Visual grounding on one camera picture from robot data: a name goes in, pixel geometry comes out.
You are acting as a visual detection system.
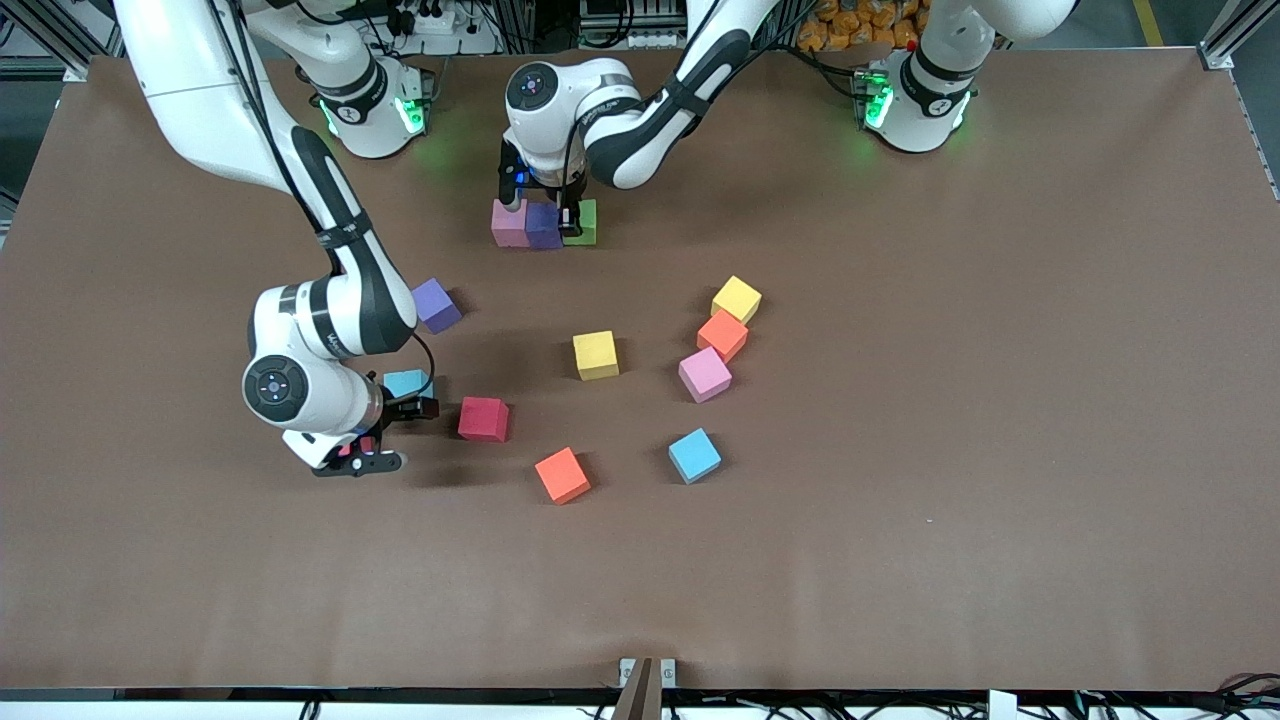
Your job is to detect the green foam cube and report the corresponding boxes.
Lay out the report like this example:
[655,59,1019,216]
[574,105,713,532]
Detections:
[561,198,599,248]

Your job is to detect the purple foam cube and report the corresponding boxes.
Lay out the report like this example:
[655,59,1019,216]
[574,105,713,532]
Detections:
[524,202,565,252]
[412,277,464,335]

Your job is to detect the pink foam cube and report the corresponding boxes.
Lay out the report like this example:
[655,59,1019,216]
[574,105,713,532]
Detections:
[490,198,531,249]
[678,347,733,405]

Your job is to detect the yellow foam cube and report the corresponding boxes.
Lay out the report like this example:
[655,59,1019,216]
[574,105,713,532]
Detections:
[572,330,620,382]
[711,275,763,326]

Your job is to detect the orange foam cube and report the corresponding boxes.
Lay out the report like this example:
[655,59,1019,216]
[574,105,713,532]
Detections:
[696,309,750,364]
[534,446,592,506]

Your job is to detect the grey equipment box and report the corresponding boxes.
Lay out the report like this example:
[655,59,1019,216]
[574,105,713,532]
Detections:
[578,0,693,49]

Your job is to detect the white power strip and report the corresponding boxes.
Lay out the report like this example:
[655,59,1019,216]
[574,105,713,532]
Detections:
[360,0,501,56]

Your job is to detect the orange snack packets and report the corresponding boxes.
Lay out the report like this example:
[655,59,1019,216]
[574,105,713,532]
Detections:
[800,0,923,53]

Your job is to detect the brown wooden stick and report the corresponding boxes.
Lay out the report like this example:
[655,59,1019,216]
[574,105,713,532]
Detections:
[612,657,663,720]

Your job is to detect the brown paper table cover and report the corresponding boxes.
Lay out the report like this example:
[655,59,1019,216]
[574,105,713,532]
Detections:
[0,48,1280,693]

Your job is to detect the small metal bracket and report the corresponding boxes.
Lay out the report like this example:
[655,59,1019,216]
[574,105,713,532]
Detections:
[619,657,677,689]

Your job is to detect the aluminium frame profile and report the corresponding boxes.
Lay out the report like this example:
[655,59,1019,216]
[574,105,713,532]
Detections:
[1198,0,1280,71]
[0,0,126,81]

